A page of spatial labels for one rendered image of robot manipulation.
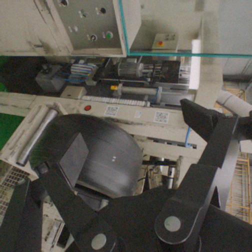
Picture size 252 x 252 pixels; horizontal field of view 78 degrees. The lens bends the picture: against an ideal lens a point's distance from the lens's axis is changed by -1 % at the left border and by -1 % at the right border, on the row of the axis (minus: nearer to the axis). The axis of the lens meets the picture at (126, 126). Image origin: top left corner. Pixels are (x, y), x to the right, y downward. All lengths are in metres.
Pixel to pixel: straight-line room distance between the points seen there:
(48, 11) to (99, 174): 0.85
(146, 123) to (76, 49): 0.66
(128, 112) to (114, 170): 0.38
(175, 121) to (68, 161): 0.74
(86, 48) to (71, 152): 0.98
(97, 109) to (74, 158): 0.81
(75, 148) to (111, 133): 0.50
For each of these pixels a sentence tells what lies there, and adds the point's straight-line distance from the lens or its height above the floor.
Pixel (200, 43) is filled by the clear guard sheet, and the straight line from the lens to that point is 0.92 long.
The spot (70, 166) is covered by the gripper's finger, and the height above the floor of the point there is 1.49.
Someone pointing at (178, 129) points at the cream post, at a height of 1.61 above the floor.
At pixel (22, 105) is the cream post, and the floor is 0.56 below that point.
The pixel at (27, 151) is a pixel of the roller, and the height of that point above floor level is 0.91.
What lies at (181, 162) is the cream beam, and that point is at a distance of 1.04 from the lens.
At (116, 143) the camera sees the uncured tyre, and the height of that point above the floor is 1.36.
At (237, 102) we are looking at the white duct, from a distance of 1.43.
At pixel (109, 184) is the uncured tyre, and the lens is 0.66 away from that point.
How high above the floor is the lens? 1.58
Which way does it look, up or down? 16 degrees down
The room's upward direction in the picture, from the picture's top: 98 degrees clockwise
